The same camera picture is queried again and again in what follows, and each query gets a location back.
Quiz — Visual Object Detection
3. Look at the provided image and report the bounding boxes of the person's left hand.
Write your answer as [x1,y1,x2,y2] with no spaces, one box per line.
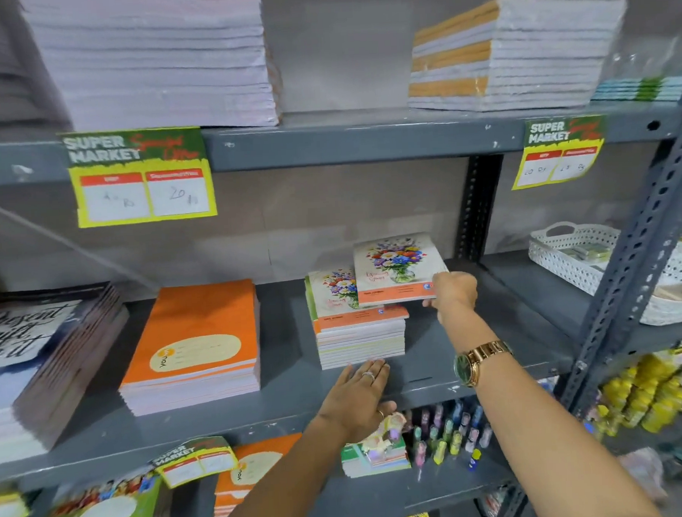
[314,358,399,447]

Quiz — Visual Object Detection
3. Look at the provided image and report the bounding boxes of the person's right hand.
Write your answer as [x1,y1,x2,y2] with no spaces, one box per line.
[420,269,481,327]

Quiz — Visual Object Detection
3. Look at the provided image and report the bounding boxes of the single flower-vase print notebook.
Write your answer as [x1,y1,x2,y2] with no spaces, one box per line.
[351,231,452,310]

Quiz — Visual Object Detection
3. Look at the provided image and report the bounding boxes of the person's left forearm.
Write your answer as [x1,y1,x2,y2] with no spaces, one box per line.
[204,413,364,517]

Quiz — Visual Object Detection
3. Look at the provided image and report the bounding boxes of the person's right forearm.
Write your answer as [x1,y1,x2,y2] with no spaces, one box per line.
[436,295,665,517]

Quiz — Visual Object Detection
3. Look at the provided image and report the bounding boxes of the stack of floral cover notebooks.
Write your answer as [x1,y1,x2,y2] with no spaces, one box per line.
[303,264,412,372]

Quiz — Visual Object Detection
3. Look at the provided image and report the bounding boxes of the small pile of pastel notebooks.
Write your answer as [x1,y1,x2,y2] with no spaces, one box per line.
[338,412,412,479]

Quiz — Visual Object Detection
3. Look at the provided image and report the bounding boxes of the group of small coloured pens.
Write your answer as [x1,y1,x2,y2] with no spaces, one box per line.
[407,398,497,476]

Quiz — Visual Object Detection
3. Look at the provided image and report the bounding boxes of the gold wristwatch green dial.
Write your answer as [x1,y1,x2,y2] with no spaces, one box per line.
[452,339,515,389]

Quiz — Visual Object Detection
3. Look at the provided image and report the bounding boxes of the low pile of orange notebooks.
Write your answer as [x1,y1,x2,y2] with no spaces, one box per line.
[209,432,307,517]

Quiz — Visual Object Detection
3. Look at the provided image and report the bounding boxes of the stack of orange cover notebooks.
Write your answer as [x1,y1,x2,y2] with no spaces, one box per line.
[112,278,266,418]

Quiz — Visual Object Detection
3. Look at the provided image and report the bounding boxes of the green packets in basket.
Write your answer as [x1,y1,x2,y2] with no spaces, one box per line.
[562,240,613,266]

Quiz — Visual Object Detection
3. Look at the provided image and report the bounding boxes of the curled green yellow price tag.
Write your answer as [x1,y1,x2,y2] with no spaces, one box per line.
[150,435,240,490]

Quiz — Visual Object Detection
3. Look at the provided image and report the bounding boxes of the grey metal shelf rack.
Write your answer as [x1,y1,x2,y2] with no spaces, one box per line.
[0,0,682,517]

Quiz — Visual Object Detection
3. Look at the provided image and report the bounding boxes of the small green yellow price tag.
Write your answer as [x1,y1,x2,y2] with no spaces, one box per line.
[508,114,610,191]

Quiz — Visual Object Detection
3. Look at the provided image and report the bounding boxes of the group of yellow bottles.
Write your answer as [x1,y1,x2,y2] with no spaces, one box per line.
[593,353,682,438]

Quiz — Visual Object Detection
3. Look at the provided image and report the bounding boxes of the white perforated plastic basket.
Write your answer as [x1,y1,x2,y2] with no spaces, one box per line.
[527,215,682,333]

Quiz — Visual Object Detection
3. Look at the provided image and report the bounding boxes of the clear plastic packet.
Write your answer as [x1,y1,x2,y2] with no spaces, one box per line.
[617,445,669,503]

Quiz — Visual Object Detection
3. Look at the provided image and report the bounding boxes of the stack of orange-spined notebooks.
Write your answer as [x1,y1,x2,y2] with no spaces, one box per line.
[402,0,634,117]

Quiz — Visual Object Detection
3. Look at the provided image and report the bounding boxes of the stack of green cartoon notebooks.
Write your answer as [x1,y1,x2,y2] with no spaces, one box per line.
[27,474,174,517]

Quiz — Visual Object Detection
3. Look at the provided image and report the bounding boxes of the large green yellow price tag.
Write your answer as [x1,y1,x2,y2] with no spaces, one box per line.
[60,125,219,230]

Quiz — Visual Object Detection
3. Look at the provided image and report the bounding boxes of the stack of blue-green thin notebooks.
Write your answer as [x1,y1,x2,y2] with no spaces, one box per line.
[590,74,682,106]

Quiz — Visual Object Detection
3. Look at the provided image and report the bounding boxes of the stack of dark script-cover notebooks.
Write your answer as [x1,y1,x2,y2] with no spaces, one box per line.
[0,281,137,467]

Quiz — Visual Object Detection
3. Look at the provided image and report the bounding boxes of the clear plastic bag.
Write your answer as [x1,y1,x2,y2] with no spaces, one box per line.
[602,33,682,84]

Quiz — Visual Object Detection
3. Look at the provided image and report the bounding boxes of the yellow edged notebook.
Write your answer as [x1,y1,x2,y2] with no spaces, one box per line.
[0,489,31,517]

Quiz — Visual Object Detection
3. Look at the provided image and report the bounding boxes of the stack of white paper notebooks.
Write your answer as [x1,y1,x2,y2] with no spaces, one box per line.
[18,0,283,140]

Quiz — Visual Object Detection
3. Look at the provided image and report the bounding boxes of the stack of grey paper pads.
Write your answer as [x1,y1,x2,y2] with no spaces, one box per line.
[0,0,68,129]

